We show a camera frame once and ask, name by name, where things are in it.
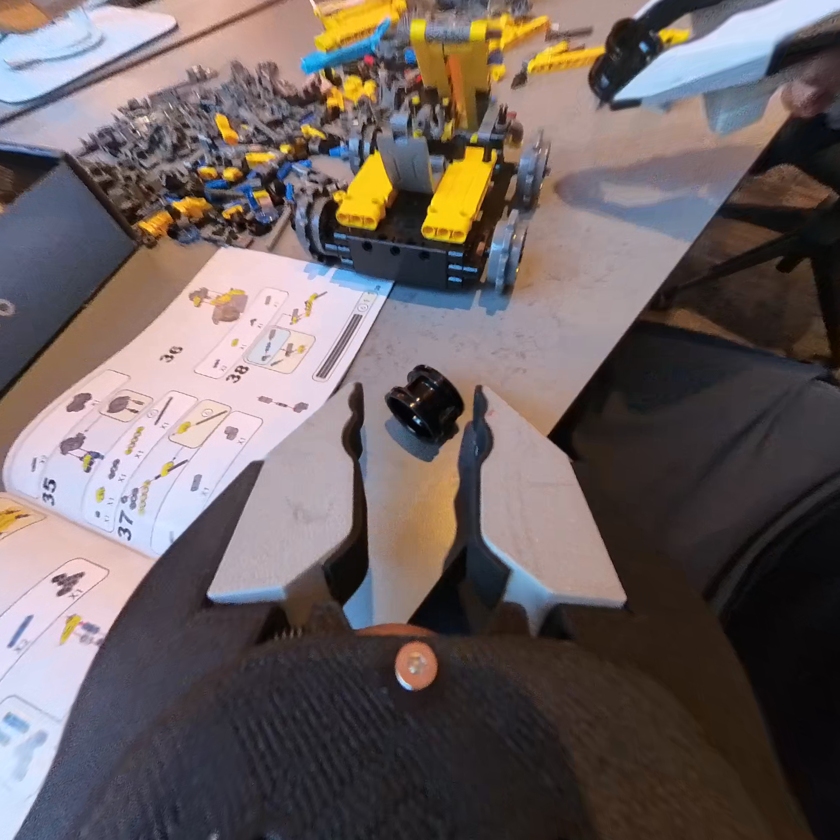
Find pile of small brick parts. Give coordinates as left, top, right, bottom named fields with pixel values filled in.
left=75, top=59, right=368, bottom=252

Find yellow black brick vehicle model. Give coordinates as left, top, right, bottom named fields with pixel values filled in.
left=292, top=16, right=552, bottom=294

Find grey desk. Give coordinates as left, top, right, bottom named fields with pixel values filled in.
left=0, top=0, right=798, bottom=657

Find light blue brick beam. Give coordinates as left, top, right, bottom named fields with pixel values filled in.
left=301, top=25, right=392, bottom=75

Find black toy wheel rim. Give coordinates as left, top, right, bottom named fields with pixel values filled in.
left=587, top=16, right=664, bottom=109
left=384, top=365, right=466, bottom=442

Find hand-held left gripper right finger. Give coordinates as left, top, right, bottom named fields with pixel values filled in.
left=446, top=385, right=628, bottom=636

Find white flat board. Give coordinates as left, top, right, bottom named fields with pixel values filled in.
left=0, top=0, right=179, bottom=107

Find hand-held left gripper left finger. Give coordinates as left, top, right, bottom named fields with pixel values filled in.
left=207, top=382, right=370, bottom=630

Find black box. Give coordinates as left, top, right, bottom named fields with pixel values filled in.
left=0, top=143, right=140, bottom=395

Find person's dark pants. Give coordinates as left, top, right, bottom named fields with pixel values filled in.
left=550, top=322, right=840, bottom=840

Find brick building instruction booklet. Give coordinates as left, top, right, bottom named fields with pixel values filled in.
left=0, top=248, right=395, bottom=840

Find pile of yellow brick beams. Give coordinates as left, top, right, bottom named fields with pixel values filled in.
left=308, top=0, right=608, bottom=89

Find person's right hand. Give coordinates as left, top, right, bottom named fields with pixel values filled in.
left=783, top=66, right=840, bottom=120

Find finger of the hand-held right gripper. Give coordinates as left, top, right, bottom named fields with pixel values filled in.
left=630, top=0, right=729, bottom=28
left=607, top=13, right=840, bottom=112

